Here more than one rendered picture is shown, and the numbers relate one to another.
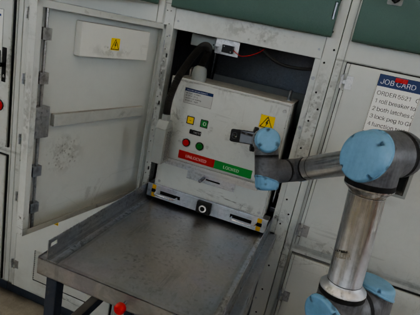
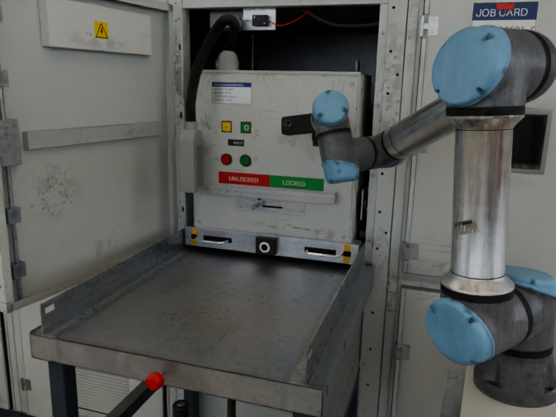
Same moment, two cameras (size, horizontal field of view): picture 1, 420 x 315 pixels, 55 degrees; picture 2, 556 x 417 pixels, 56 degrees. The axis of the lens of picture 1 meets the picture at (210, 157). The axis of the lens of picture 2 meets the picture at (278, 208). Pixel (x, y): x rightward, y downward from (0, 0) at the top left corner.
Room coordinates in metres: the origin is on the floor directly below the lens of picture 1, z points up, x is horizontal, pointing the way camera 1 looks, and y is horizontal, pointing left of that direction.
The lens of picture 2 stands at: (0.07, -0.08, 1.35)
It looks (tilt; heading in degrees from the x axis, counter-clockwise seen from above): 13 degrees down; 1
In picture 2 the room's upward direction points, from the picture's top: 1 degrees clockwise
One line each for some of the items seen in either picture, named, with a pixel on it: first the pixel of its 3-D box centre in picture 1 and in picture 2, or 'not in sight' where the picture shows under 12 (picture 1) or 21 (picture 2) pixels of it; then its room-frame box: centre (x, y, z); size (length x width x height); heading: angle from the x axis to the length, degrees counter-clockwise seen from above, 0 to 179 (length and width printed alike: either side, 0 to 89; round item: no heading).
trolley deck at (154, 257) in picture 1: (174, 250); (232, 304); (1.29, 0.06, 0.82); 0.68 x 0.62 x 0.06; 164
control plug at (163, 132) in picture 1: (162, 140); (192, 160); (1.55, 0.20, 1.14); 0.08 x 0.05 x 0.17; 164
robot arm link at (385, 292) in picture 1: (367, 299); (519, 304); (0.98, -0.51, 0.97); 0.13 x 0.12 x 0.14; 126
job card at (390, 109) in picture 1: (392, 107); (500, 46); (1.44, -0.59, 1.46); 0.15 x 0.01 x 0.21; 74
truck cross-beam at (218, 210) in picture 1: (206, 205); (270, 242); (1.58, -0.03, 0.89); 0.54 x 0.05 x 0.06; 74
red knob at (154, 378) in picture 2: (121, 306); (157, 378); (0.94, 0.16, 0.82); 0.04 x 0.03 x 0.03; 164
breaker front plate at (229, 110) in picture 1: (217, 149); (270, 159); (1.56, -0.02, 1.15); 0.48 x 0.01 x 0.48; 74
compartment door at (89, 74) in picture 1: (97, 116); (93, 137); (1.45, 0.44, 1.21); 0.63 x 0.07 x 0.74; 154
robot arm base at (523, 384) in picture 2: not in sight; (516, 361); (0.98, -0.52, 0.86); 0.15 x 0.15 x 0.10
